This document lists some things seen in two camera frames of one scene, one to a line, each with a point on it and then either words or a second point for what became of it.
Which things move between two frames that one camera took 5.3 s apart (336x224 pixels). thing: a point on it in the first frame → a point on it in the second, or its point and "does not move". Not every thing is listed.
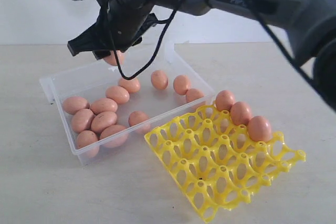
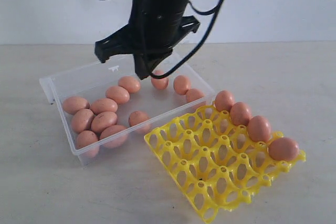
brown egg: (136, 117) does not move
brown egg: (112, 59) → (283, 149)
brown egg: (241, 113) does not move
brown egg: (224, 99) does not move
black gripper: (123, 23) → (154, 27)
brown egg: (259, 128) does not move
